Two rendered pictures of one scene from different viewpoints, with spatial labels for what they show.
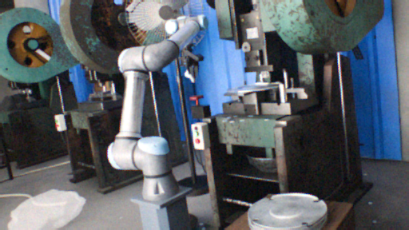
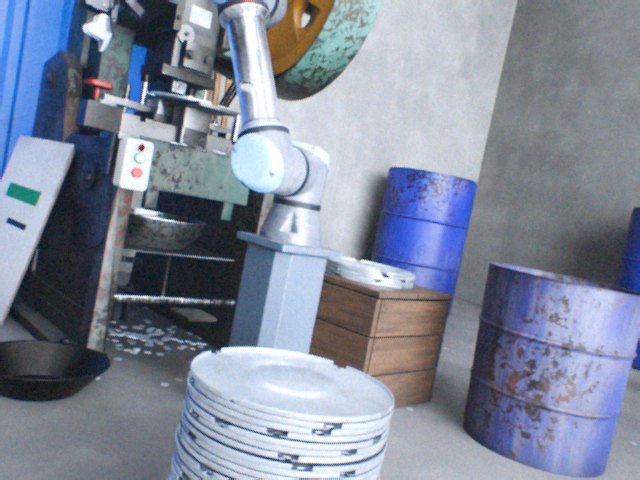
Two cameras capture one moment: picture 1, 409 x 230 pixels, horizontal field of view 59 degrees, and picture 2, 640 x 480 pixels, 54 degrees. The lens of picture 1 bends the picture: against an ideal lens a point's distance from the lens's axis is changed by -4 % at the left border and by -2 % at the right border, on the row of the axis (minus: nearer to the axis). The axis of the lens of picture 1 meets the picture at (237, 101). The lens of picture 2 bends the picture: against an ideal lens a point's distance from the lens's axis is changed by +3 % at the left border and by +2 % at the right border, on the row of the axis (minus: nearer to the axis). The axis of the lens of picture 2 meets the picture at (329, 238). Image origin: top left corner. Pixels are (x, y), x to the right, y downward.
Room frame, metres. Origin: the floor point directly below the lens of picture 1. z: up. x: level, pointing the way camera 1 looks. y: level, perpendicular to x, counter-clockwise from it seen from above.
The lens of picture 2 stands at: (1.16, 1.80, 0.55)
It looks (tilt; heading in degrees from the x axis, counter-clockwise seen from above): 3 degrees down; 278
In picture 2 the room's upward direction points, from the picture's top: 11 degrees clockwise
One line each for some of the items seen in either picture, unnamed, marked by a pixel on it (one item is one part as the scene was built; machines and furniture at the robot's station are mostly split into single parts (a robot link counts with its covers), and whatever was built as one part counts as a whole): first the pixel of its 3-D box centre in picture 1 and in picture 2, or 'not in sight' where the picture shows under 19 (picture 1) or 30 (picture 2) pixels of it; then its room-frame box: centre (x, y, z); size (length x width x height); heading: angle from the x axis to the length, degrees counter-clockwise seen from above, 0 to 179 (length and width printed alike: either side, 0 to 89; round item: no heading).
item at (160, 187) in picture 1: (159, 181); (293, 221); (1.46, 0.36, 0.50); 0.15 x 0.15 x 0.10
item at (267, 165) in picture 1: (275, 157); (152, 228); (2.04, -0.18, 0.36); 0.34 x 0.34 x 0.10
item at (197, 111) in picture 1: (202, 120); (97, 135); (2.07, 0.21, 0.62); 0.10 x 0.06 x 0.20; 49
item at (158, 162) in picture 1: (153, 154); (301, 173); (1.46, 0.36, 0.62); 0.13 x 0.12 x 0.14; 68
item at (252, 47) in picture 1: (257, 37); (193, 26); (2.01, -0.15, 1.04); 0.17 x 0.15 x 0.30; 139
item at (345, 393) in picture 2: not in sight; (293, 379); (1.29, 0.95, 0.30); 0.29 x 0.29 x 0.01
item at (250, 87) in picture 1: (253, 87); (192, 104); (1.94, -0.10, 0.78); 0.29 x 0.29 x 0.01
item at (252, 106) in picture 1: (249, 101); (196, 126); (1.91, -0.06, 0.72); 0.25 x 0.14 x 0.14; 139
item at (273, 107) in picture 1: (269, 103); (168, 136); (2.04, -0.18, 0.68); 0.45 x 0.30 x 0.06; 49
